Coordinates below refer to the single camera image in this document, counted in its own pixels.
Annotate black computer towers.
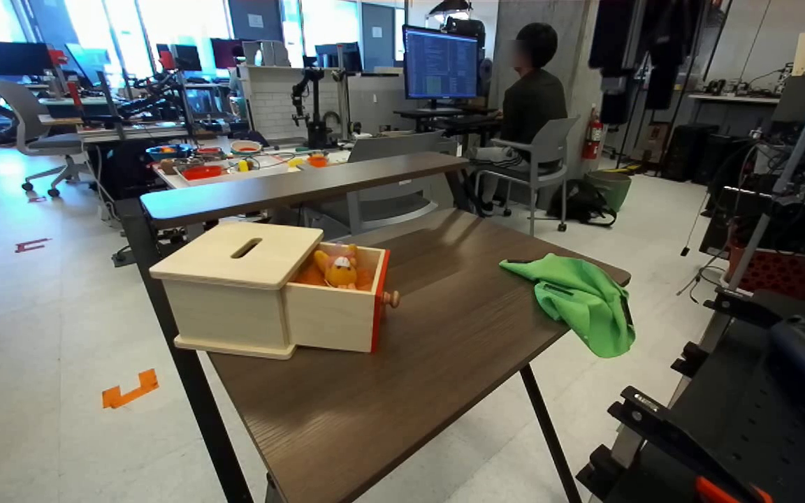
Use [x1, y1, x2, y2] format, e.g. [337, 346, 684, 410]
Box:
[660, 123, 719, 184]

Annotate grey chair with slatted seat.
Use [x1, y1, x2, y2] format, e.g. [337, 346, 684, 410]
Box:
[303, 131, 460, 236]

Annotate black clamp with orange handle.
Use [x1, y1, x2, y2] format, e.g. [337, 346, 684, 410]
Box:
[607, 386, 775, 503]

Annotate blue bowl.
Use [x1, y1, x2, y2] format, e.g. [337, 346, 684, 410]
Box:
[145, 143, 194, 162]

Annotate computer monitor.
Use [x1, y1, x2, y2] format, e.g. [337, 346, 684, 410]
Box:
[402, 25, 481, 110]

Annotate hanging dark coats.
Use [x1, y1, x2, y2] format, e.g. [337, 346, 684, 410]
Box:
[588, 0, 705, 127]

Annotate wooden drawer with red front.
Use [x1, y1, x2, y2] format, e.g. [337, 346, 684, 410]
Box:
[284, 242, 400, 353]

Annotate black backpack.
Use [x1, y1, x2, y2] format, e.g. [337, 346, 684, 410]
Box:
[547, 179, 618, 228]

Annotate person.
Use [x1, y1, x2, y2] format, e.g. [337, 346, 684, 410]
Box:
[471, 22, 569, 212]

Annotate grey office chair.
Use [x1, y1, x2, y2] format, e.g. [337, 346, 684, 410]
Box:
[0, 79, 94, 199]

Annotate white table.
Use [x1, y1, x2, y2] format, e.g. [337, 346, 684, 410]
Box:
[151, 138, 354, 190]

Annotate orange plush toy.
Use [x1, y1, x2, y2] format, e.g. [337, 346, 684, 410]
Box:
[296, 244, 375, 291]

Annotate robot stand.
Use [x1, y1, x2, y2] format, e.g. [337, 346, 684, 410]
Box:
[576, 286, 805, 503]

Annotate green bin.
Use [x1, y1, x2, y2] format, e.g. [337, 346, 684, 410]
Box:
[586, 170, 633, 213]

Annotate wooden box with slot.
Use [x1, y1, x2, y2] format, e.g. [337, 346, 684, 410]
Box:
[150, 221, 400, 360]

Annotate row of monitors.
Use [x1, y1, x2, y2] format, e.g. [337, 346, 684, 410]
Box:
[0, 38, 246, 79]

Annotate red crate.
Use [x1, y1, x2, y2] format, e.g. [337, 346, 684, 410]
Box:
[727, 244, 805, 302]

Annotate red fire extinguisher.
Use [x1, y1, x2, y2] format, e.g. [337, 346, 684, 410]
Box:
[581, 104, 604, 161]

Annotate green towel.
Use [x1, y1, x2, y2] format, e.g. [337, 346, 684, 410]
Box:
[499, 253, 637, 359]

